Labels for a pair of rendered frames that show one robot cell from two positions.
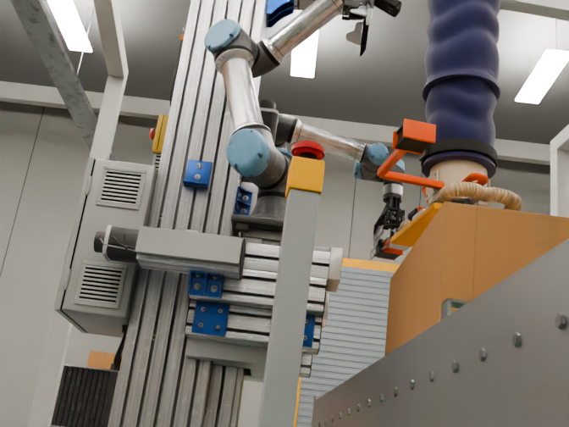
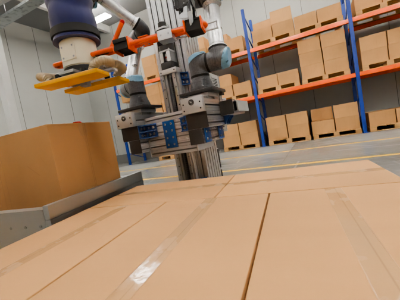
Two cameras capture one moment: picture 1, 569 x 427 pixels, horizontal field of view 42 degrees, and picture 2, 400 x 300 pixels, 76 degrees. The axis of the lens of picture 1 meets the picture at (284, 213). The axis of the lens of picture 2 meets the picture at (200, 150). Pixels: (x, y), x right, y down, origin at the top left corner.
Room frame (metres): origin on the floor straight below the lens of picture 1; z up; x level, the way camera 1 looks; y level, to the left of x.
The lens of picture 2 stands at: (3.07, -1.50, 0.79)
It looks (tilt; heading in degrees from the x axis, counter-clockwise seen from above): 4 degrees down; 114
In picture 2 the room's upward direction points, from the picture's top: 10 degrees counter-clockwise
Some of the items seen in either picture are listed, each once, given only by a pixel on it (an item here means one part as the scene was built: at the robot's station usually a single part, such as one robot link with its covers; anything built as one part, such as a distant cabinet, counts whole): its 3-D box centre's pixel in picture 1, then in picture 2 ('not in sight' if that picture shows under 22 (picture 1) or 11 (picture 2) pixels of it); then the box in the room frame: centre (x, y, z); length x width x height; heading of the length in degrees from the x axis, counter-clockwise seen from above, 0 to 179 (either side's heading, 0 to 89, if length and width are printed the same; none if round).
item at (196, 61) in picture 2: not in sight; (199, 64); (2.49, 0.01, 1.20); 0.13 x 0.12 x 0.14; 3
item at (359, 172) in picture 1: (369, 169); not in sight; (2.62, -0.30, 1.55); 0.11 x 0.11 x 0.08; 3
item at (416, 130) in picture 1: (413, 136); not in sight; (1.73, -0.31, 1.25); 0.09 x 0.08 x 0.05; 100
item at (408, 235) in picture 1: (426, 222); (96, 83); (2.05, -0.42, 1.15); 0.34 x 0.10 x 0.05; 10
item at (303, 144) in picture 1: (307, 155); not in sight; (1.42, -0.03, 1.02); 0.07 x 0.07 x 0.04
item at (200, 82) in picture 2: not in sight; (201, 83); (2.49, 0.01, 1.09); 0.15 x 0.15 x 0.10
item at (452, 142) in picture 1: (457, 159); (76, 36); (2.07, -0.50, 1.37); 0.23 x 0.23 x 0.04
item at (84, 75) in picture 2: not in sight; (71, 77); (2.09, -0.60, 1.15); 0.34 x 0.10 x 0.05; 10
